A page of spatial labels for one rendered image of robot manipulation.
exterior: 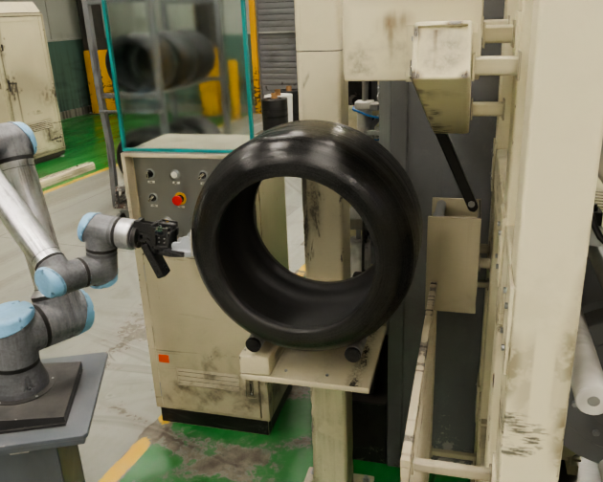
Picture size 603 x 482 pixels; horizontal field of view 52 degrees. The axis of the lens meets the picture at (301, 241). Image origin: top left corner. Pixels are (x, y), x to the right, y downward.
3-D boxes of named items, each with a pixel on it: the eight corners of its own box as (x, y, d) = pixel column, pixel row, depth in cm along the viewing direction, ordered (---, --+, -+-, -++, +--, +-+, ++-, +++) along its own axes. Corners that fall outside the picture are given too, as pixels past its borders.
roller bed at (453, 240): (429, 283, 206) (432, 197, 196) (476, 286, 203) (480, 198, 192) (424, 310, 188) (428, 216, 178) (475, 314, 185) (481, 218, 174)
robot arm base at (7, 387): (-26, 402, 195) (-30, 374, 191) (-1, 368, 213) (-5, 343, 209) (36, 402, 196) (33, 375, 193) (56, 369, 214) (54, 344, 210)
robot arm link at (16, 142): (35, 347, 211) (-32, 130, 203) (80, 330, 224) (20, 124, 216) (56, 348, 201) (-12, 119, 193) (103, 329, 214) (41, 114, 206)
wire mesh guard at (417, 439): (426, 451, 218) (433, 268, 193) (431, 452, 217) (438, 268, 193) (394, 718, 137) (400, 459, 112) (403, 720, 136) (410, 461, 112)
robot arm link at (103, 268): (74, 284, 187) (71, 246, 182) (106, 273, 195) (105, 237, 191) (92, 295, 181) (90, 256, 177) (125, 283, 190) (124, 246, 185)
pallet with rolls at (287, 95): (267, 136, 939) (264, 84, 912) (319, 136, 921) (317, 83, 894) (242, 154, 829) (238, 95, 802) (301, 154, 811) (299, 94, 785)
